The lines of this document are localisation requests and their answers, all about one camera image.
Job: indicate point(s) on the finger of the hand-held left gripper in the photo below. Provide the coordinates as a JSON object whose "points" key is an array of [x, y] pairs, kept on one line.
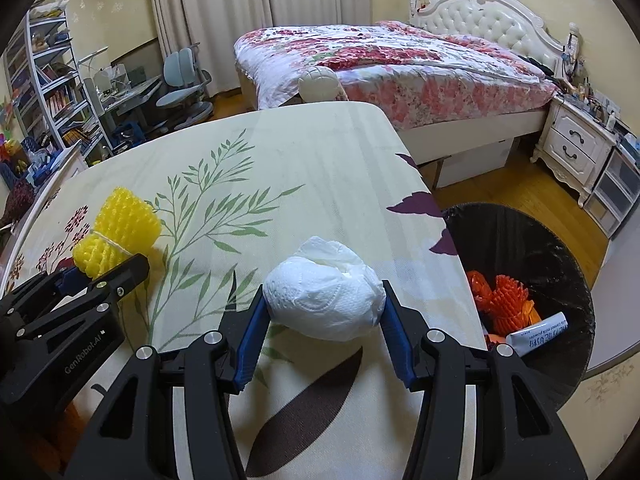
{"points": [[67, 280], [115, 282]]}

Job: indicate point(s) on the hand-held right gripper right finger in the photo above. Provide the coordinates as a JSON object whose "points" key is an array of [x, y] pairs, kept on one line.
{"points": [[400, 350]]}

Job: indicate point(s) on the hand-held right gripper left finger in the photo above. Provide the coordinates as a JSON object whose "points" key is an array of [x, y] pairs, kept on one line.
{"points": [[250, 345]]}

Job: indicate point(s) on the yellow foam fruit net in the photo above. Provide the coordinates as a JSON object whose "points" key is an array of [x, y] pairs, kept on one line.
{"points": [[125, 225]]}

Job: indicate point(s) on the white paper ball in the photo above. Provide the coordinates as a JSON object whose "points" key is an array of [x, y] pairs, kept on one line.
{"points": [[325, 295]]}

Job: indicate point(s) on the orange foam fruit net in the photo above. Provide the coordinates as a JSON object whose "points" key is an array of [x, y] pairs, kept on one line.
{"points": [[500, 295]]}

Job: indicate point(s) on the white tube packet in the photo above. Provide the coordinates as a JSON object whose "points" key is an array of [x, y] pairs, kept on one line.
{"points": [[540, 335]]}

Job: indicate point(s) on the bin with black bag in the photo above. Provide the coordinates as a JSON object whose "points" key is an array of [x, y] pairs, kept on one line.
{"points": [[560, 270]]}

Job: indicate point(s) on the blue plastic basket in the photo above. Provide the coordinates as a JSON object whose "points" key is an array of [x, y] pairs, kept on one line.
{"points": [[42, 160]]}

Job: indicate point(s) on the blue plastic stool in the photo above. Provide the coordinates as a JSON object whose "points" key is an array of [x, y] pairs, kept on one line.
{"points": [[127, 137]]}

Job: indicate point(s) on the grey study desk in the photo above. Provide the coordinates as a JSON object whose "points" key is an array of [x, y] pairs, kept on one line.
{"points": [[130, 92]]}

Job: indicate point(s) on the floral tablecloth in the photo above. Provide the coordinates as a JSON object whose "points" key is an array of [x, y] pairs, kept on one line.
{"points": [[300, 160]]}

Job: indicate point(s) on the white bookshelf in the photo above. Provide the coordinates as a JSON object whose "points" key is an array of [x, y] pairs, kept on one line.
{"points": [[55, 85]]}

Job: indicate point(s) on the white storage box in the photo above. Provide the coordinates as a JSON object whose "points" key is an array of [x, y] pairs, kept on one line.
{"points": [[475, 162]]}

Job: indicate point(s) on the grey blue office chair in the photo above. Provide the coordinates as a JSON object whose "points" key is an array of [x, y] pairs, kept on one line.
{"points": [[182, 75]]}

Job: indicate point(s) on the white desk lamp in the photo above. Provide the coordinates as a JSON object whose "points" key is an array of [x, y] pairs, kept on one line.
{"points": [[92, 57]]}

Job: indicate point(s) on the pink floral bed sheet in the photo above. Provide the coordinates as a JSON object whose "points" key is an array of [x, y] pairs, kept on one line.
{"points": [[450, 100]]}

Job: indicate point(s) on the white nightstand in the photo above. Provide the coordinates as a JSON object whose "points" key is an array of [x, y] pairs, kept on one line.
{"points": [[570, 145]]}

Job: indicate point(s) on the clear plastic drawer unit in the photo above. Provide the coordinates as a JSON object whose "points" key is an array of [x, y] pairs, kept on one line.
{"points": [[617, 190]]}

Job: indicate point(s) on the beige curtain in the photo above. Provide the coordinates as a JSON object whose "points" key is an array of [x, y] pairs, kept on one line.
{"points": [[225, 20]]}

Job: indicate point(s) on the white red floral quilt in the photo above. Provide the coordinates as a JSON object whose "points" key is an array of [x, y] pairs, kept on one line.
{"points": [[300, 50]]}

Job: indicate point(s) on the dark clothing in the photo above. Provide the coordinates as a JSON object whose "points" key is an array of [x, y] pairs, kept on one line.
{"points": [[540, 66]]}

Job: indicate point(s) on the group of small bottles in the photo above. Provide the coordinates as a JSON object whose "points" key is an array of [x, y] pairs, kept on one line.
{"points": [[590, 95]]}

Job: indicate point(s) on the white tufted bed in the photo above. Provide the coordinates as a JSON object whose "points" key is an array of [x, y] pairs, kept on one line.
{"points": [[490, 15]]}

